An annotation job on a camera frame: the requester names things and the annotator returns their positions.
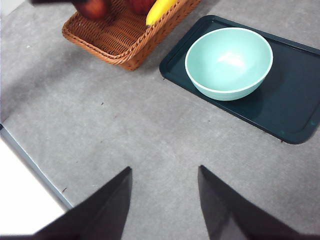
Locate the brown wicker basket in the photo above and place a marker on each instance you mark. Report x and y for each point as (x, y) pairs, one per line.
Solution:
(117, 37)

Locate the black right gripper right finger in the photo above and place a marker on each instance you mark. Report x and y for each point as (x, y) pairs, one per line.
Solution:
(232, 215)

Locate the black rectangular tray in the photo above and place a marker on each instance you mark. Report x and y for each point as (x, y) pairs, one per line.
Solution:
(287, 107)

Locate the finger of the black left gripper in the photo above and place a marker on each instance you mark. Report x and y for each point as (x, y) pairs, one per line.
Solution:
(52, 1)

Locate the dark red plum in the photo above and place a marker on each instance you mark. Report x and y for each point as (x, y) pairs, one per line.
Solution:
(93, 10)

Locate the yellow banana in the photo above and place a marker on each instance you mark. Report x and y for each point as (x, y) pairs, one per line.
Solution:
(157, 12)

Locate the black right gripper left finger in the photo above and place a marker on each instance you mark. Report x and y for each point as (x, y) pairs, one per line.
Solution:
(100, 215)

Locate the teal ceramic bowl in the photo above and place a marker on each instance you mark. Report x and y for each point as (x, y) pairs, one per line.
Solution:
(227, 62)

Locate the red orange peach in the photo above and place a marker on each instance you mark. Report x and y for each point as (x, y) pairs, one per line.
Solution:
(142, 6)

